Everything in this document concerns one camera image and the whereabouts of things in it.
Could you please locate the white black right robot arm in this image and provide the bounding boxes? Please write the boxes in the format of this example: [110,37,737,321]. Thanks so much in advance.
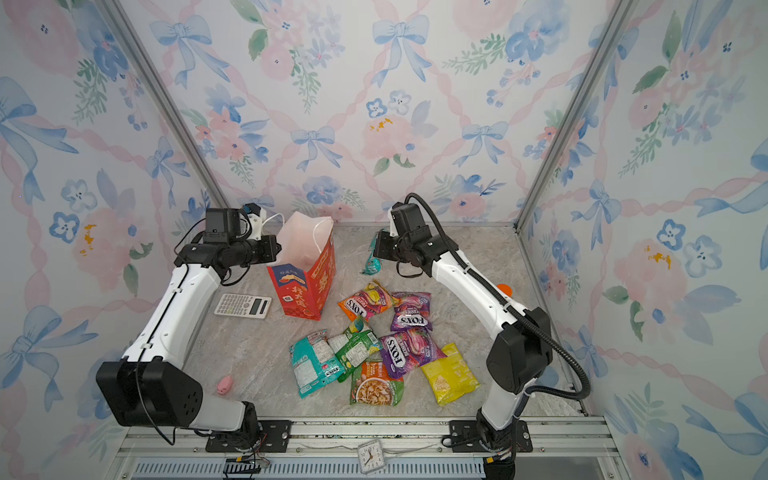
[374,202,553,451]

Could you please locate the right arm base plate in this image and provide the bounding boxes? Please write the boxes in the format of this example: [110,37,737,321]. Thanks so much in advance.
[441,419,533,455]

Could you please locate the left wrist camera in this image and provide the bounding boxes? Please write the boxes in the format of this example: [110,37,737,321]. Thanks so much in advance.
[241,203,267,240]

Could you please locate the orange plastic bottle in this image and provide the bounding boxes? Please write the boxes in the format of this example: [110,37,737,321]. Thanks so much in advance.
[497,284,513,297]

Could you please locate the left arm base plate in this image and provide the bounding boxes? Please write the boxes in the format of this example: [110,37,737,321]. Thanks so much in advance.
[205,419,293,454]

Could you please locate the red paper gift bag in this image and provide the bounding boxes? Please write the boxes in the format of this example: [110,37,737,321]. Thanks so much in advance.
[267,212,336,321]

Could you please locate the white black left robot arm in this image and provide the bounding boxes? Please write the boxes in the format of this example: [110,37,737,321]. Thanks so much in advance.
[95,235,281,451]

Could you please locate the yellow snack packet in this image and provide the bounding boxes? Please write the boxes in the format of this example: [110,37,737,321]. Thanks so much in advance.
[421,343,481,406]

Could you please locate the green orange noodle packet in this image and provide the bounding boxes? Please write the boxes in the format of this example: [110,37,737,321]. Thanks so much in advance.
[350,359,404,406]

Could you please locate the teal snack packet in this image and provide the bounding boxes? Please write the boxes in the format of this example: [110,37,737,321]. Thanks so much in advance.
[361,234,381,276]
[290,329,346,398]

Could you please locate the white grey calculator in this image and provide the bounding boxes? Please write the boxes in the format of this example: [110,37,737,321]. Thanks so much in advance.
[214,293,272,320]

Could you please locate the pink toy pig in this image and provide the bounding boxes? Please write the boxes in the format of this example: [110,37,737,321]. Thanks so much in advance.
[216,375,234,396]

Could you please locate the purple fox's candy bag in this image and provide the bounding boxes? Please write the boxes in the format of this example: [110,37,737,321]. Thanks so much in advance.
[379,327,446,379]
[390,292,433,332]

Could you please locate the small white clock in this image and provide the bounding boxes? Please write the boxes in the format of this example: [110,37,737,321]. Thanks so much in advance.
[357,440,386,475]

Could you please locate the green snack packet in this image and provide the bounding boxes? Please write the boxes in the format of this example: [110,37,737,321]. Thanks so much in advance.
[328,317,381,383]

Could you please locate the orange Fox's candy bag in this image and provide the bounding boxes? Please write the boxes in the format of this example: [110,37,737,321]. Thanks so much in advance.
[338,280,395,321]

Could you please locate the purple Fox's candy bag lower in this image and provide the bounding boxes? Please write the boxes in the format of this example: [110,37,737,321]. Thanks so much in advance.
[379,327,446,379]

